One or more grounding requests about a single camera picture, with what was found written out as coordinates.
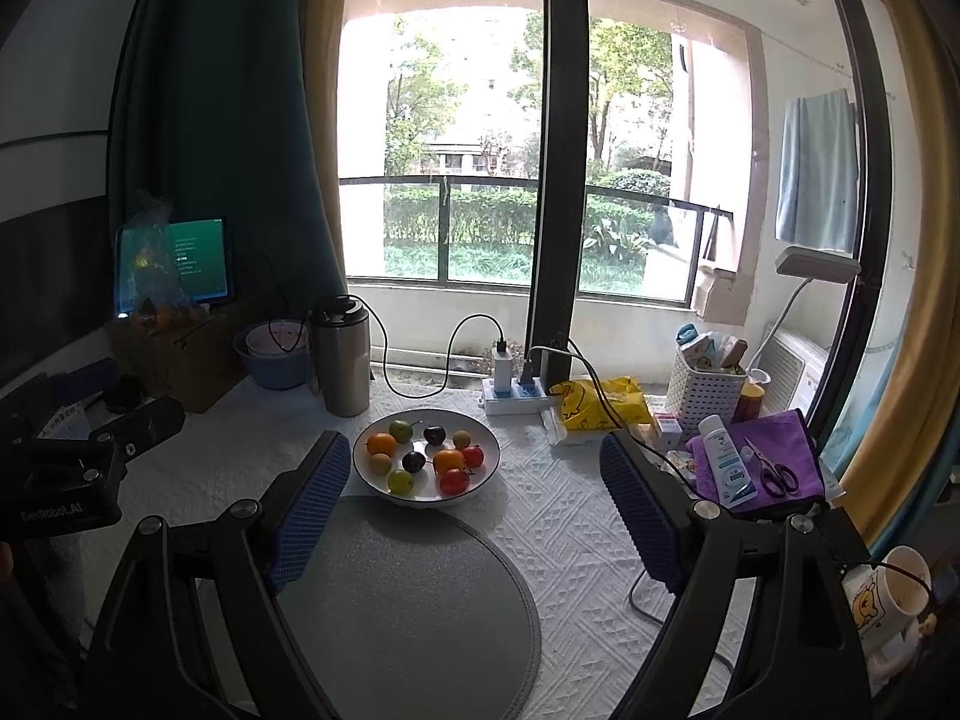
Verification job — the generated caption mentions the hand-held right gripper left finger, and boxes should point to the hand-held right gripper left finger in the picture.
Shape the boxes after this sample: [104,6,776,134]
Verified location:
[75,431,352,720]

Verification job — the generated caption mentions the white cream tube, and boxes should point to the white cream tube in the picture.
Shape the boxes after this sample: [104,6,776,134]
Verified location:
[697,415,760,505]

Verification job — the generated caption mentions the black monitor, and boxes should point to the black monitor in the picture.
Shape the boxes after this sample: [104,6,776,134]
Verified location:
[0,193,115,391]

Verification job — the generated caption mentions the small white red box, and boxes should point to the small white red box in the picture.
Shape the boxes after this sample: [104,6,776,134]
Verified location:
[649,412,685,451]

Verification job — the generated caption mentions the purple cloth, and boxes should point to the purple cloth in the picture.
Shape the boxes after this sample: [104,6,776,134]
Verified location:
[686,409,845,518]

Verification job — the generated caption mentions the thin dark cable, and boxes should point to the thin dark cable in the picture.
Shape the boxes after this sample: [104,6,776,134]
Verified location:
[626,562,740,670]

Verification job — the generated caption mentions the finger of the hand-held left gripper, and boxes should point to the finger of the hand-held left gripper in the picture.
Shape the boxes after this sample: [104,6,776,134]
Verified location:
[88,397,186,460]

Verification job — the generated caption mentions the white outdoor appliance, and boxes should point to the white outdoor appliance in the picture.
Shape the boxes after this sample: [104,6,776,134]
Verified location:
[761,324,832,413]

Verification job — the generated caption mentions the light blue hanging towel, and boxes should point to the light blue hanging towel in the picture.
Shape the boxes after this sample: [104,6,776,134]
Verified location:
[775,88,860,252]

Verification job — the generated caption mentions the scissors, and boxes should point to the scissors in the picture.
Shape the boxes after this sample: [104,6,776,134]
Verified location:
[742,436,800,497]

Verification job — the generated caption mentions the white plastic packet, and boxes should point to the white plastic packet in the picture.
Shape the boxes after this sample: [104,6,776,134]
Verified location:
[544,409,601,445]

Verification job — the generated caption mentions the clear plastic bag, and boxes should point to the clear plastic bag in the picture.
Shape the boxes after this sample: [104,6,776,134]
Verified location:
[114,195,196,331]

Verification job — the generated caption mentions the white bowl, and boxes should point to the white bowl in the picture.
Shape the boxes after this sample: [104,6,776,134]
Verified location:
[352,409,502,512]

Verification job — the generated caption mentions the white perforated basket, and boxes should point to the white perforated basket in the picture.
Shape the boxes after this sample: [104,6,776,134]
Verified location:
[666,345,751,440]

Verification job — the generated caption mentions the black balcony railing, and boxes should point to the black balcony railing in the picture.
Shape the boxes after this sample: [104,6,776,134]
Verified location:
[339,174,740,308]

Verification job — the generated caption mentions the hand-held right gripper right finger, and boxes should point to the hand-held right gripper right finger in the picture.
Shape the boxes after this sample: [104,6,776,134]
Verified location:
[600,431,875,720]

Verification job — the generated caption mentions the dark window frame post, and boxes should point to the dark window frame post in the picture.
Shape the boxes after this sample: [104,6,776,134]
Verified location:
[527,0,591,385]

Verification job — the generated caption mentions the tablet with lit screen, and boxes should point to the tablet with lit screen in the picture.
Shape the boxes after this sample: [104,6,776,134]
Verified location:
[161,216,232,308]

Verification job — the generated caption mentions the steel thermos tumbler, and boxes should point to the steel thermos tumbler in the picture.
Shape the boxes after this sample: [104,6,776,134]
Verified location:
[309,294,372,419]

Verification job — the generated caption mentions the teal curtain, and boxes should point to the teal curtain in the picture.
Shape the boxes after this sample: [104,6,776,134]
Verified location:
[112,0,347,361]

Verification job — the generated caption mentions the person's left forearm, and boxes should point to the person's left forearm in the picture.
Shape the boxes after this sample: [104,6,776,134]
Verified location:
[0,532,91,720]

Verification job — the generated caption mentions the white power strip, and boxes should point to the white power strip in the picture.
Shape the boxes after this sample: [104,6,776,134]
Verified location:
[480,377,560,417]

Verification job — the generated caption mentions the blue basin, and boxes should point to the blue basin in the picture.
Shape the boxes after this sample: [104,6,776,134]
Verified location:
[234,321,312,391]

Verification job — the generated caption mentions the white desk lamp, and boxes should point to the white desk lamp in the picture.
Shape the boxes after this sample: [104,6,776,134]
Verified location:
[746,246,861,391]

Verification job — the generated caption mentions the round grey mat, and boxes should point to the round grey mat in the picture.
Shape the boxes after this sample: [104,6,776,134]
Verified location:
[266,493,542,720]

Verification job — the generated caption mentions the yellow duck bag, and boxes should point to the yellow duck bag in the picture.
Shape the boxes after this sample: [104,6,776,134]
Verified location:
[551,376,653,432]

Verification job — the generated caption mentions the yellow curtain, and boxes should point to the yellow curtain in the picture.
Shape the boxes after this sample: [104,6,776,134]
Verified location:
[817,0,960,563]

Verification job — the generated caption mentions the white textured tablecloth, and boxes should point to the white textured tablecloth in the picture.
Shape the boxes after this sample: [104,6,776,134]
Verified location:
[75,371,758,720]

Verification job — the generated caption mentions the light blue bottle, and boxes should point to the light blue bottle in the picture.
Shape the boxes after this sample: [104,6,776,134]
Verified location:
[675,324,713,370]

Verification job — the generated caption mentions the cardboard box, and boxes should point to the cardboard box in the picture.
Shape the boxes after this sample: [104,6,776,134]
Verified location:
[109,300,263,413]

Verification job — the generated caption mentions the long black charging cable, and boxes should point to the long black charging cable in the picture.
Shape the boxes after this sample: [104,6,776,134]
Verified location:
[238,251,505,395]

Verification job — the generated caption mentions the white cartoon mug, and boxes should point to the white cartoon mug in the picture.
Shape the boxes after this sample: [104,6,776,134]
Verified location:
[840,544,935,683]

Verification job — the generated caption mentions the pink bowl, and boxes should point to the pink bowl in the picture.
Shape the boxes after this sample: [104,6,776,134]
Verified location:
[246,321,308,357]

